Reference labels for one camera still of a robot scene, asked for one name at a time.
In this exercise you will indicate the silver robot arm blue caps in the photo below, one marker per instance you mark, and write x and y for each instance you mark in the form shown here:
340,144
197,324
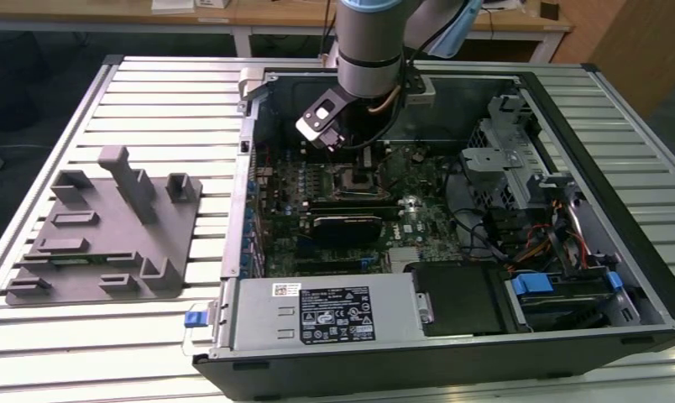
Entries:
367,42

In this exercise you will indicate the CPU socket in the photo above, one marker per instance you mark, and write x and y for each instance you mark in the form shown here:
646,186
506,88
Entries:
344,184

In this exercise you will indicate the round coin battery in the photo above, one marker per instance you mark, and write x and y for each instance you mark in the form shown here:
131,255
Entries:
418,156

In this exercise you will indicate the black RAM slot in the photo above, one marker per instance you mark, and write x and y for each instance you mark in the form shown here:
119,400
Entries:
352,212
390,216
351,207
351,202

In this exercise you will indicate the green motherboard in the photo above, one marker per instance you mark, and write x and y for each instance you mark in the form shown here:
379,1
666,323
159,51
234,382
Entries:
283,197

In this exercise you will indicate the grey case latch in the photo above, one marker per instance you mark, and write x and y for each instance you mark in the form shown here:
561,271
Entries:
251,76

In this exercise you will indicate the perforated metal drive cage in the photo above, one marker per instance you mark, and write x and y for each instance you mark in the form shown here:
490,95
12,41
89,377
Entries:
491,161

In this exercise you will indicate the black graphics card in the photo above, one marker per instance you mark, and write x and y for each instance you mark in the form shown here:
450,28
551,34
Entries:
344,235

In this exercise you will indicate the silver finned heatsink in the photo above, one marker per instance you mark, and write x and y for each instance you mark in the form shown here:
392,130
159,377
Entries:
404,260

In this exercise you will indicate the black expansion slot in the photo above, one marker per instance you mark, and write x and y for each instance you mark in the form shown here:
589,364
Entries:
326,265

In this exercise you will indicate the wooden desk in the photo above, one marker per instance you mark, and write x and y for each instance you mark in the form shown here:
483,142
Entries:
515,22

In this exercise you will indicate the small white box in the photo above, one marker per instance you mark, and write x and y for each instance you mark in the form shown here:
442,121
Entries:
211,3

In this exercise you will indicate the white QR code sticker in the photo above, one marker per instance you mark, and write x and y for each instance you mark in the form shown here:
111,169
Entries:
286,289

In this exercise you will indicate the small brown box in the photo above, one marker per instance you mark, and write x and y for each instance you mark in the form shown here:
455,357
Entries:
549,10

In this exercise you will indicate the silver metal latch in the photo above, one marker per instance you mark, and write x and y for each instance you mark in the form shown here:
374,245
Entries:
425,308

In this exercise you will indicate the black plastic cover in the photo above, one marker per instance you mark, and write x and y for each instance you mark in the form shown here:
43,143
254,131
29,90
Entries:
466,298

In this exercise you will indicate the white cardboard box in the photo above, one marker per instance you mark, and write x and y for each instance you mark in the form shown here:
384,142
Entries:
171,4

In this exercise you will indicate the black power supply label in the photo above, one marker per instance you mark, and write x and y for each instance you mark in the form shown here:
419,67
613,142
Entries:
334,315

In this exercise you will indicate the grey power supply unit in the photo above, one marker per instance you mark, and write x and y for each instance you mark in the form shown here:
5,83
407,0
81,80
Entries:
252,310

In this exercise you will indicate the wooden cabinet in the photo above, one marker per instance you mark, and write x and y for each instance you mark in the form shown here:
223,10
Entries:
640,42

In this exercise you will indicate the grey plastic parts rack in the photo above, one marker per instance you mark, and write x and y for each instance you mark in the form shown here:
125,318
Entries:
119,252

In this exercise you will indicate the blue power supply latch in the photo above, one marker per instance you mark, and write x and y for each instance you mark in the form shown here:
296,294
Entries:
196,319

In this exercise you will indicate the black hard disk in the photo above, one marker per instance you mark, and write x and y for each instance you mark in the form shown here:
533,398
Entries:
566,308

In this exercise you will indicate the blue plastic clip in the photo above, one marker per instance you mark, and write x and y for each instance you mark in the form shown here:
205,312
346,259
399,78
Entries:
613,280

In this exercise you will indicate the black open PC case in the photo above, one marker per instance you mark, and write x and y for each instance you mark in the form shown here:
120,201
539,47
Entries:
370,373

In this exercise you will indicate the green RAM stick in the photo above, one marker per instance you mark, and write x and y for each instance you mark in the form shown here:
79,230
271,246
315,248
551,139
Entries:
79,260

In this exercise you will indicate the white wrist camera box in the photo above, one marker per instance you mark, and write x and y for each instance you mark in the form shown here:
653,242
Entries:
320,121

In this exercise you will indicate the grey camera bracket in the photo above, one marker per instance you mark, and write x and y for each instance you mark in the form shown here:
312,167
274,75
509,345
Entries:
420,98

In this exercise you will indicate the grey plastic bracket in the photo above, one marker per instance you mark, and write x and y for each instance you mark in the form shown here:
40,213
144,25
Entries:
550,182

